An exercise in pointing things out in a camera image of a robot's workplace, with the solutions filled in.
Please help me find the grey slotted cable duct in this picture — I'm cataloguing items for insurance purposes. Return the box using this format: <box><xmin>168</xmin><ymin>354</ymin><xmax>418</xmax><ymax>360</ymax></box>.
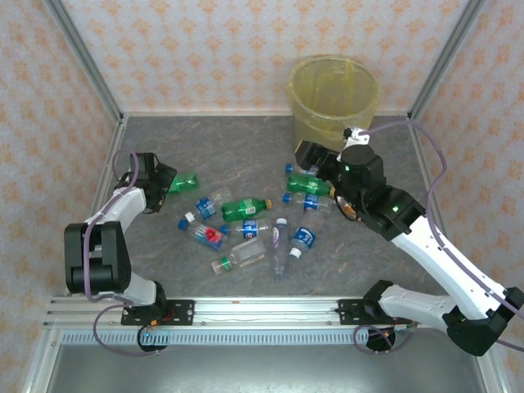
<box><xmin>61</xmin><ymin>329</ymin><xmax>372</xmax><ymax>346</ymax></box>

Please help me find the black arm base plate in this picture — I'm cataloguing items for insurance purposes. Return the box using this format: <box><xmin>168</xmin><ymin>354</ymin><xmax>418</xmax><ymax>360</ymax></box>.
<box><xmin>337</xmin><ymin>298</ymin><xmax>372</xmax><ymax>327</ymax></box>
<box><xmin>120</xmin><ymin>300</ymin><xmax>196</xmax><ymax>327</ymax></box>

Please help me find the orange red plastic bottle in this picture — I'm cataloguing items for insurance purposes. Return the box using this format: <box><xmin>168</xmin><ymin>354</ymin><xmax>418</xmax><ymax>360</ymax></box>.
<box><xmin>336</xmin><ymin>195</ymin><xmax>366</xmax><ymax>224</ymax></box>

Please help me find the clear bottle pale label blue cap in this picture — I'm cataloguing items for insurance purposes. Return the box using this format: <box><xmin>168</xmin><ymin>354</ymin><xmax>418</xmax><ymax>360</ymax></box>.
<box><xmin>285</xmin><ymin>162</ymin><xmax>324</xmax><ymax>178</ymax></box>

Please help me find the crushed green plastic bottle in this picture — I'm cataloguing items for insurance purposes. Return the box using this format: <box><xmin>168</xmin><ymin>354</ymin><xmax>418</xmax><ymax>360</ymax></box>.
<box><xmin>166</xmin><ymin>171</ymin><xmax>201</xmax><ymax>195</ymax></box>

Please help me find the slim clear bottle purple label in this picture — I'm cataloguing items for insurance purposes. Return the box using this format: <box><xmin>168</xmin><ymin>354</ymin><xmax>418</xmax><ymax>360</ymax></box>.
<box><xmin>272</xmin><ymin>217</ymin><xmax>290</xmax><ymax>282</ymax></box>

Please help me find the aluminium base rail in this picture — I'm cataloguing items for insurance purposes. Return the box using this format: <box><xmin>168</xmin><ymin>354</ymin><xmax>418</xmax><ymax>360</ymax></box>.
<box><xmin>43</xmin><ymin>296</ymin><xmax>418</xmax><ymax>329</ymax></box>

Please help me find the grey metal shelf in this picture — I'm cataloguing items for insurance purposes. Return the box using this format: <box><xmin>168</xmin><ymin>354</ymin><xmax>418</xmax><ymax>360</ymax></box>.
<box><xmin>44</xmin><ymin>342</ymin><xmax>490</xmax><ymax>393</ymax></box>

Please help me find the aluminium back frame bar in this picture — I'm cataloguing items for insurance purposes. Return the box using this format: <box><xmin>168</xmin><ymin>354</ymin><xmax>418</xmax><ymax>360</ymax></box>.
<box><xmin>122</xmin><ymin>109</ymin><xmax>410</xmax><ymax>118</ymax></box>

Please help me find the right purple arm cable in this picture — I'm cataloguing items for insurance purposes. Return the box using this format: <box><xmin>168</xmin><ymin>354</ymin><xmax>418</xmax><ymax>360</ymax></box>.
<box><xmin>354</xmin><ymin>118</ymin><xmax>524</xmax><ymax>356</ymax></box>

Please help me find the clear bottle red blue label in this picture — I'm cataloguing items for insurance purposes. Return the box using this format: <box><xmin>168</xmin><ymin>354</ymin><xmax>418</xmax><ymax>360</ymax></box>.
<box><xmin>177</xmin><ymin>219</ymin><xmax>229</xmax><ymax>251</ymax></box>

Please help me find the clear bottle dark blue label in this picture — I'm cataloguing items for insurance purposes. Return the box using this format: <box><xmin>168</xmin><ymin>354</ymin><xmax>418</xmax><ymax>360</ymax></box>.
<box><xmin>282</xmin><ymin>191</ymin><xmax>335</xmax><ymax>214</ymax></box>

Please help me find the aluminium side frame rail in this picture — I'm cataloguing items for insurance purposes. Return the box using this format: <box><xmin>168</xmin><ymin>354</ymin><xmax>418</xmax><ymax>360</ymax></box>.
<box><xmin>22</xmin><ymin>116</ymin><xmax>129</xmax><ymax>393</ymax></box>
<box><xmin>407</xmin><ymin>115</ymin><xmax>507</xmax><ymax>393</ymax></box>

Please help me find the green bottle green label yellow cap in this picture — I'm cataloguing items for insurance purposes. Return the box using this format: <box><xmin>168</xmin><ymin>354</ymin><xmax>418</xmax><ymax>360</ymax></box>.
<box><xmin>286</xmin><ymin>174</ymin><xmax>337</xmax><ymax>197</ymax></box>

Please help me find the clear bottle blue label white cap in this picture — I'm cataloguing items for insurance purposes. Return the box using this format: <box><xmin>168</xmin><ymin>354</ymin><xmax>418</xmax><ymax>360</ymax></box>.
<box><xmin>288</xmin><ymin>208</ymin><xmax>325</xmax><ymax>260</ymax></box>
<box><xmin>183</xmin><ymin>186</ymin><xmax>233</xmax><ymax>224</ymax></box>

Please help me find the clear bottle round blue logo label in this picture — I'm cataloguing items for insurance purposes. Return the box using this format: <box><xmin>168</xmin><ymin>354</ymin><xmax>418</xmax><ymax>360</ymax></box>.
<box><xmin>219</xmin><ymin>218</ymin><xmax>272</xmax><ymax>242</ymax></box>

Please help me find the aluminium frame post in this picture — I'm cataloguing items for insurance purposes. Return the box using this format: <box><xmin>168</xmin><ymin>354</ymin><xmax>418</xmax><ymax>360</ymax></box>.
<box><xmin>43</xmin><ymin>0</ymin><xmax>124</xmax><ymax>124</ymax></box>
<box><xmin>409</xmin><ymin>0</ymin><xmax>488</xmax><ymax>120</ymax></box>

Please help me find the bin with yellow bag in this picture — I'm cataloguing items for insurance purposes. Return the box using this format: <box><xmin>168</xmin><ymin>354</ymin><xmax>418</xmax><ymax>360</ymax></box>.
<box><xmin>286</xmin><ymin>55</ymin><xmax>382</xmax><ymax>156</ymax></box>

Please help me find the clear bottle green label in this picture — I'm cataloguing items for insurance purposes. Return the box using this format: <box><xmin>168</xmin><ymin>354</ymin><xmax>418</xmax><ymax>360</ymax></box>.
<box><xmin>210</xmin><ymin>237</ymin><xmax>268</xmax><ymax>274</ymax></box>

